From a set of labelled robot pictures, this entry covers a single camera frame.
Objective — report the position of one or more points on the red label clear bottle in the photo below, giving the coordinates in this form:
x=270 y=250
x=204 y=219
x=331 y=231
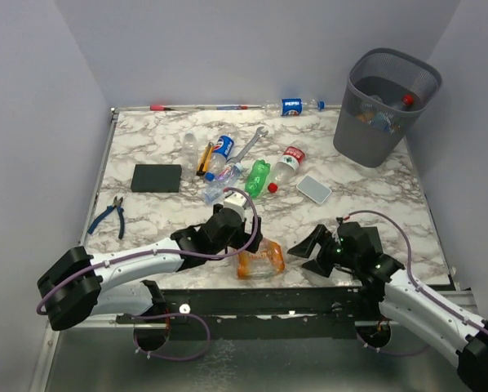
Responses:
x=404 y=105

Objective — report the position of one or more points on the large orange label bottle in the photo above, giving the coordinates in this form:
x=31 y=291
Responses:
x=267 y=261

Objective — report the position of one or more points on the black notebook right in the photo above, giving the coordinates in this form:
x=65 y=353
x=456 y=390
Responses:
x=373 y=235

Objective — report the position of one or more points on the clear bottle purple label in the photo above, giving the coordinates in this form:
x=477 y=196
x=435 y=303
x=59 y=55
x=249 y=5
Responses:
x=227 y=178

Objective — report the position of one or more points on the silver open-end wrench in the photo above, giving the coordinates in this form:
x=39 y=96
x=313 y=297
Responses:
x=260 y=132

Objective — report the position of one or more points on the Pepsi bottle at back edge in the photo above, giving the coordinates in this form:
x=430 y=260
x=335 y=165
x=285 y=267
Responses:
x=293 y=107

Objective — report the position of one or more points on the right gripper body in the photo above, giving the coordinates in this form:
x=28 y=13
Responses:
x=330 y=251

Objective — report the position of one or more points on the black box left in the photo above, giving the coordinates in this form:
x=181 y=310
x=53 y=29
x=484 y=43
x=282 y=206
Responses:
x=156 y=178

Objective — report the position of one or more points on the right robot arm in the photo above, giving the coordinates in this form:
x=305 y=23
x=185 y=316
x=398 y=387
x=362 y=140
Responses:
x=392 y=290

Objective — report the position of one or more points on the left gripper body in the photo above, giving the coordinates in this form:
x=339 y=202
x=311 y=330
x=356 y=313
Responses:
x=243 y=238

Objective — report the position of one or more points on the red handled screwdriver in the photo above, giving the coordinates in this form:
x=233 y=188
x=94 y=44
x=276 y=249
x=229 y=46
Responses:
x=161 y=108

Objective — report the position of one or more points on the grey white rectangular pad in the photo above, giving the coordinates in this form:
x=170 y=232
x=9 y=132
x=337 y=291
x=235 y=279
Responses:
x=313 y=189

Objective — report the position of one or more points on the Pepsi bottle blue label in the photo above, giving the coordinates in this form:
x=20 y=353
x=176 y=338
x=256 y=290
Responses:
x=219 y=156

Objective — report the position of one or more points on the green plastic bottle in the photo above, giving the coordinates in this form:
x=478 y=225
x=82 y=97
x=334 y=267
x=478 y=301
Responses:
x=257 y=178

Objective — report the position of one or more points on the blue label water bottle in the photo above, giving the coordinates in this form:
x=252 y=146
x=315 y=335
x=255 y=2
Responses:
x=386 y=122

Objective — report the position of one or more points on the grey mesh waste bin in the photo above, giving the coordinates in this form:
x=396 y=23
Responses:
x=387 y=91

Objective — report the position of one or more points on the small orange juice bottle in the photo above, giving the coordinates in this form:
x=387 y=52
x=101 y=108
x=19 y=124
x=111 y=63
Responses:
x=366 y=117

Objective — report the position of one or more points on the blue handled screwdriver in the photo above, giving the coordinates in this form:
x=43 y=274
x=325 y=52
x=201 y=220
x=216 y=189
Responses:
x=232 y=107

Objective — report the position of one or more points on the red green label water bottle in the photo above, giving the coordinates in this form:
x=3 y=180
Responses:
x=287 y=166

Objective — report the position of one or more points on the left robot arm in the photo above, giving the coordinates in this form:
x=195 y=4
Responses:
x=72 y=288

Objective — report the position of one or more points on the clear empty bottle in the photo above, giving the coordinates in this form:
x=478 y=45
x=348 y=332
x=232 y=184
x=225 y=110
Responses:
x=190 y=150

